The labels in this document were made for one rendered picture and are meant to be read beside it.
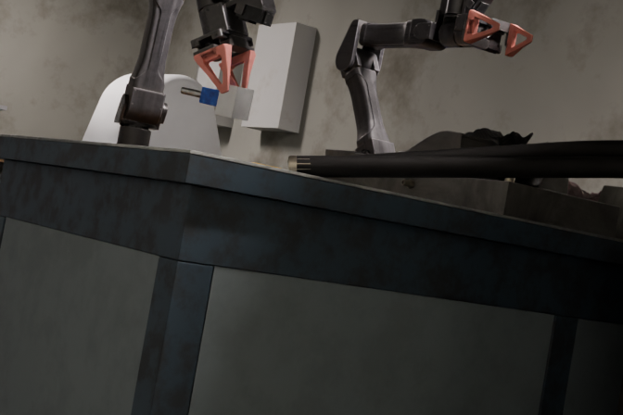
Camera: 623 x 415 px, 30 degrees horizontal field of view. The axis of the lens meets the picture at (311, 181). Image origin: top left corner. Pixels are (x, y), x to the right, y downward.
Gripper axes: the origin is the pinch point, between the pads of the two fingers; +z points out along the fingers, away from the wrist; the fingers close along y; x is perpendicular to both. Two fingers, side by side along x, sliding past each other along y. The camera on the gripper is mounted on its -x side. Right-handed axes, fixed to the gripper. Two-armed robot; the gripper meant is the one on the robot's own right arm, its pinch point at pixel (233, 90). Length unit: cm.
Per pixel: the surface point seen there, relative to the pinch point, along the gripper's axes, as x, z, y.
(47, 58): 448, -247, 487
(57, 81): 451, -231, 496
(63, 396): 9, 46, -44
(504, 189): -39.4, 29.0, 7.5
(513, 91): 78, -80, 395
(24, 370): 21, 41, -38
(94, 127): 321, -138, 365
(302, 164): -25.3, 23.3, -28.1
